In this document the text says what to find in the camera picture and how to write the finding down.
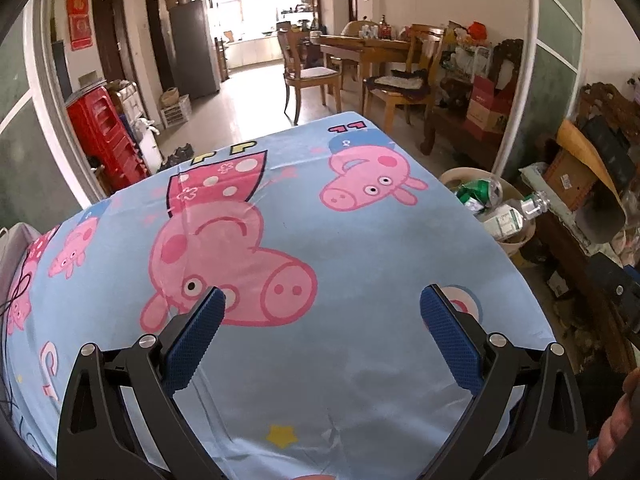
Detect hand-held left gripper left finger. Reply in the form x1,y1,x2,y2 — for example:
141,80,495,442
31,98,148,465
57,286,228,480

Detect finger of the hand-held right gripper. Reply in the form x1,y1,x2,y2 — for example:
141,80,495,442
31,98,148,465
590,255,640,346

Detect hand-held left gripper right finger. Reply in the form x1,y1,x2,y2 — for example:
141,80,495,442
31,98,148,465
419,284,587,480

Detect clear plastic bottle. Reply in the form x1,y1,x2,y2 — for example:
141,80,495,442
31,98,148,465
480,175,551,222

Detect white carton with green print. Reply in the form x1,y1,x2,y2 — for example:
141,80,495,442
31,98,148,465
482,207,534,242

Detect green snack packet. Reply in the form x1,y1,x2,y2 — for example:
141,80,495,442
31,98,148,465
455,180,494,214

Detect beige plastic basin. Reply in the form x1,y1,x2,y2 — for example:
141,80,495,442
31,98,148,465
439,166,537,258

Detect person's right hand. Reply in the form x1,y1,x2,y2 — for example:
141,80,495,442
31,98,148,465
587,367,640,478

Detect grey fabric bag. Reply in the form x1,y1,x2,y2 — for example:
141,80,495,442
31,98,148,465
575,185,628,249

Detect pale green seat pad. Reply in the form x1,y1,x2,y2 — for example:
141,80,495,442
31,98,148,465
520,162,597,247

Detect large brown cardboard box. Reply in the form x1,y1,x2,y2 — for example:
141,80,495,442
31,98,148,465
542,120,629,222

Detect blue cartoon printed cloth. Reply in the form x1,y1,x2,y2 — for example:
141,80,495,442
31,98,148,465
0,111,556,480

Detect carved dark wooden sofa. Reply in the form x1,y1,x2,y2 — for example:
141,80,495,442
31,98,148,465
520,82,640,376

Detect dark shoes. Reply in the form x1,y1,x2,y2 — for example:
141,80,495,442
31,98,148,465
164,142,197,167

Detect grey cushion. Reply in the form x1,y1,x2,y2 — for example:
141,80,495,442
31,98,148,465
0,222,44,282

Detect white plastic container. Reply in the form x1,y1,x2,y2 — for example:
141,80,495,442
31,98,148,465
135,117,164,172

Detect dark wooden bench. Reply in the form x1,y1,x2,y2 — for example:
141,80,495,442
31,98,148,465
422,105,507,172

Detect red plastic stool stack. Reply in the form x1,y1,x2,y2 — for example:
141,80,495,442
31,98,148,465
66,86,151,192

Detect red and white cardboard box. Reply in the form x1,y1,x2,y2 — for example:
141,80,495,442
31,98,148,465
465,75,512,137

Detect white plastic crate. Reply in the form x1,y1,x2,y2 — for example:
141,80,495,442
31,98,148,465
161,95,192,129

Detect white storage drawers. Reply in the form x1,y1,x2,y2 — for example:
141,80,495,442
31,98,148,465
117,82,147,127

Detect wooden chair with dark cloth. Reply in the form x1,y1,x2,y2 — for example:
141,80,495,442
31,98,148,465
362,24,447,127

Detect wooden chair with pale cushion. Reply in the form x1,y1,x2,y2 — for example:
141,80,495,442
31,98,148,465
277,27,344,124

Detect grey refrigerator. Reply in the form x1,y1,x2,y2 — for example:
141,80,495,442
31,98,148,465
167,0,222,101

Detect dark wooden door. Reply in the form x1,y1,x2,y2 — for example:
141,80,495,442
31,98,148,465
145,0,176,92
91,0,127,87

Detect wooden dining table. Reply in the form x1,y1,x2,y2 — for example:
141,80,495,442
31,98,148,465
317,34,427,92

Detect black cable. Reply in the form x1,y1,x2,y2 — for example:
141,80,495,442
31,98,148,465
0,270,37,413

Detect red wall calendar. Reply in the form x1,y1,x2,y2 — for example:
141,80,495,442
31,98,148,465
66,0,94,52

